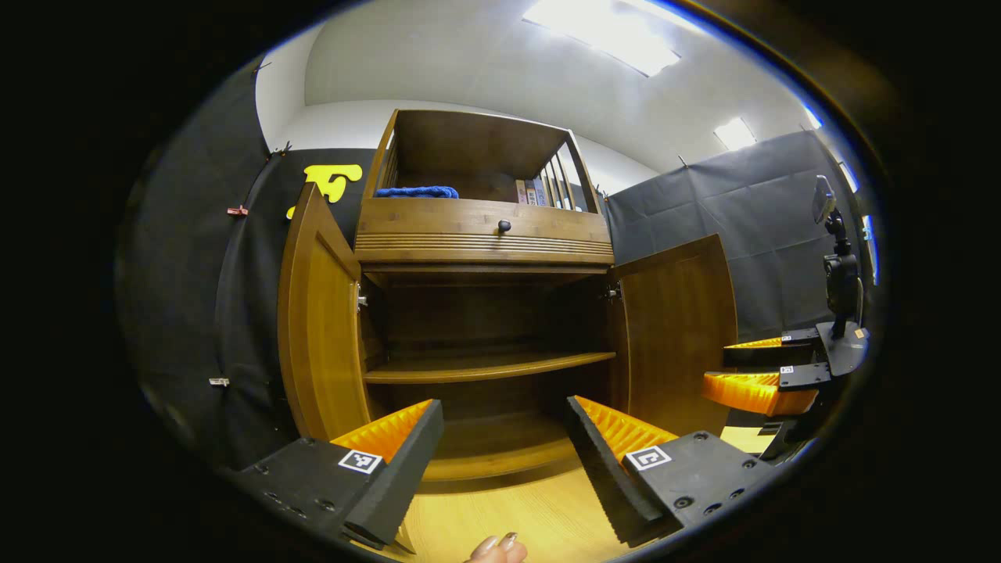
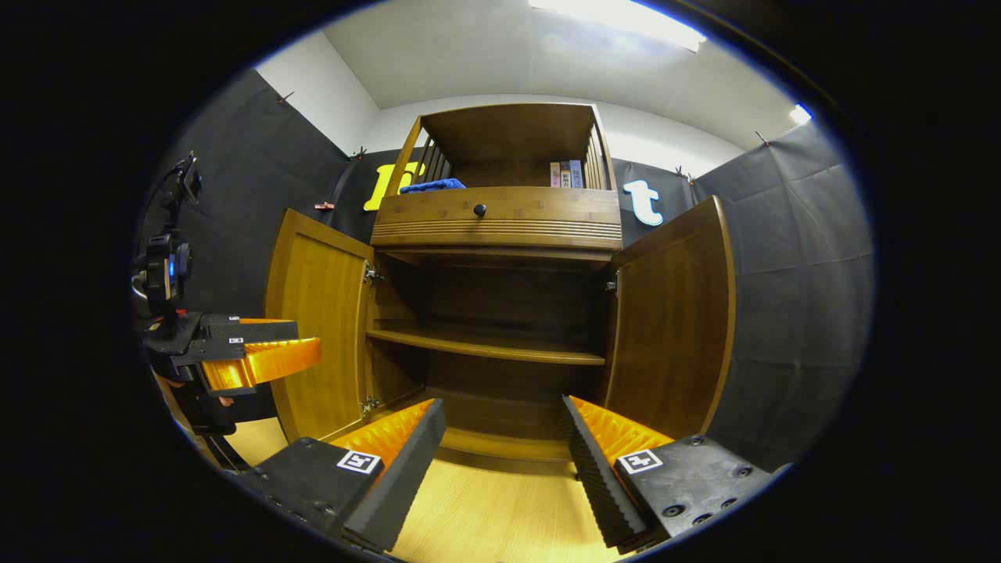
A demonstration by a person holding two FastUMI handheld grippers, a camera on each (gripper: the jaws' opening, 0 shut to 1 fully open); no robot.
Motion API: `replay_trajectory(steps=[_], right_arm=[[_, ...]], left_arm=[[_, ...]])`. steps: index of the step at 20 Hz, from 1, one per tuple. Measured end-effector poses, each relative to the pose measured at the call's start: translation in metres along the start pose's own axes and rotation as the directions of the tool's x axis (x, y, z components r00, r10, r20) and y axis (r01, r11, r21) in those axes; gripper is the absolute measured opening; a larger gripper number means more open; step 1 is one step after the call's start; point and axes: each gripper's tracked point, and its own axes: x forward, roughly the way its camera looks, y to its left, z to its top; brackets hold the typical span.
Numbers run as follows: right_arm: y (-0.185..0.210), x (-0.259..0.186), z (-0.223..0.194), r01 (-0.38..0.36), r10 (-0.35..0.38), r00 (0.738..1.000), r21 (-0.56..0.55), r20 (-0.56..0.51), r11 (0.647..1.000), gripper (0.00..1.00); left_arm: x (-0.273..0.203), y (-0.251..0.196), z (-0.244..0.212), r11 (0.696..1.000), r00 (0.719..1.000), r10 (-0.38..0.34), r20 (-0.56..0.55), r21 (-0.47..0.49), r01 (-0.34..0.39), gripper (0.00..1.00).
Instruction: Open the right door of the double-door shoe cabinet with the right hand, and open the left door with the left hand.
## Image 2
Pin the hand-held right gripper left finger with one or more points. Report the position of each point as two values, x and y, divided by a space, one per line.
407 477

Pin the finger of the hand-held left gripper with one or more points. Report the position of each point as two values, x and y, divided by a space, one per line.
266 332
215 352

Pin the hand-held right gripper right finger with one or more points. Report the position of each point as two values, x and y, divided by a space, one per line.
590 477

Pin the wooden shoe cabinet door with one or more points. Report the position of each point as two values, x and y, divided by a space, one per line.
321 313
672 313

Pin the wooden double-door shoe cabinet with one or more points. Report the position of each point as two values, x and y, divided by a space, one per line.
508 133

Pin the metal door hinge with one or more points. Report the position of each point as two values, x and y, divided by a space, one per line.
611 283
368 405
372 273

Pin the wooden inner shelf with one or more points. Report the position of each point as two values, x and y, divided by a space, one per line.
485 344

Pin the blue cloth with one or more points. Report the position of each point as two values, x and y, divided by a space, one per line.
432 186

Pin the black backdrop cloth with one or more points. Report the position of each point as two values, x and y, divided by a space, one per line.
790 313

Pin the tan book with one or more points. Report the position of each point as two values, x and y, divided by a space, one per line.
565 176

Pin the small ceiling light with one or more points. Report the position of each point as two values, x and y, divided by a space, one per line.
800 114

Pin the long ceiling light panel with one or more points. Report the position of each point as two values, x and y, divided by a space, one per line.
618 19

